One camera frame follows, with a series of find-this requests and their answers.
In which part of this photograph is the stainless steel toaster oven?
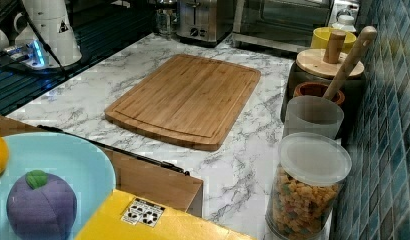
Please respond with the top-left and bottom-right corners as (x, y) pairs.
(232, 0), (333, 53)

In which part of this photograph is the bamboo cutting board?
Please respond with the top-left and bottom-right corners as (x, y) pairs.
(105, 54), (261, 151)

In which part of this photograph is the glass jar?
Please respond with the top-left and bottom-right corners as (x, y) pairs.
(156, 0), (177, 38)

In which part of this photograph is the brown ceramic pot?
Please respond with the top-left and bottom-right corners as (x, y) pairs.
(293, 82), (345, 106)

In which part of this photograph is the frosted plastic cup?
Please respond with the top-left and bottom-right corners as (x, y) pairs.
(283, 95), (344, 139)

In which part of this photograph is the clear jar of cereal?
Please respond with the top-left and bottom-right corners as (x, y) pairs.
(265, 132), (352, 240)

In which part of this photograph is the dark jar with wooden lid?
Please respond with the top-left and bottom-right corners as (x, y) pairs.
(280, 28), (364, 122)

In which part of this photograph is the yellow box with sticker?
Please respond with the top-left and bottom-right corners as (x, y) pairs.
(74, 190), (256, 240)

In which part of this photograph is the light blue plate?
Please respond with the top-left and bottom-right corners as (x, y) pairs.
(0, 132), (116, 240)

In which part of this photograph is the yellow cup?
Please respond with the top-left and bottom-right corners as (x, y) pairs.
(311, 27), (356, 53)

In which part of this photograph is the white bottle with cap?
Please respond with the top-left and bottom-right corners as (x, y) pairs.
(332, 15), (356, 33)

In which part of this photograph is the wooden pestle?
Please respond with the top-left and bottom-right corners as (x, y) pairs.
(323, 26), (377, 100)

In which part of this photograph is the purple plush plum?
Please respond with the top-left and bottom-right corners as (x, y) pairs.
(6, 170), (77, 240)

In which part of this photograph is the black cable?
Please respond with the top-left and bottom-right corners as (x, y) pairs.
(18, 0), (69, 80)

